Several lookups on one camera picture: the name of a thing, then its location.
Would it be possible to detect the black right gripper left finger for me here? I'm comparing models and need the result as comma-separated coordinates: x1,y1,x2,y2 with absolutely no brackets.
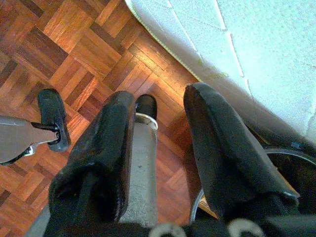
48,91,136,233

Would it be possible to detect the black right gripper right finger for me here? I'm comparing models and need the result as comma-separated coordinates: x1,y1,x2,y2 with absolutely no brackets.
184,82,301,223

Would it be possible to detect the silver right robot leg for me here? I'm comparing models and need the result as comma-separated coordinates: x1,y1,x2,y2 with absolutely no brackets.
120,95,158,227

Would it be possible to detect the silver robot leg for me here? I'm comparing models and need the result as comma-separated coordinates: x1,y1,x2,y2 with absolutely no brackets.
120,95,158,227
0,88,72,166

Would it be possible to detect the black round waste bin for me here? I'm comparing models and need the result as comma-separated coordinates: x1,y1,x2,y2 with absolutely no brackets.
190,120,316,237

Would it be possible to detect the silver left robot leg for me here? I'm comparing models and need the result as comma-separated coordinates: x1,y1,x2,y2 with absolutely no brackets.
0,88,72,166

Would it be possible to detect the white quilted mattress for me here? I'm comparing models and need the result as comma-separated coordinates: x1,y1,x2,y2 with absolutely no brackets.
124,0,316,149

